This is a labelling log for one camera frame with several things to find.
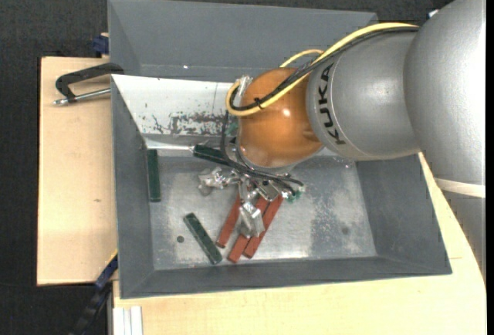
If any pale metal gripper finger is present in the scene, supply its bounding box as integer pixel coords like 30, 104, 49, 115
238, 201, 254, 239
250, 205, 266, 236

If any red-brown flat block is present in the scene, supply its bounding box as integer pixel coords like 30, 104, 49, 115
242, 193, 285, 260
215, 186, 249, 249
226, 196, 271, 265

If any dark green flat block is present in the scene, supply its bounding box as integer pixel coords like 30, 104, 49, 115
192, 144, 234, 169
182, 211, 224, 266
146, 147, 162, 204

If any grey metal bin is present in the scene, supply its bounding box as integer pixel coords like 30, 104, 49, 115
107, 0, 453, 299

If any pale brown flat board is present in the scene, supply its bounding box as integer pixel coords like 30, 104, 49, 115
36, 56, 119, 286

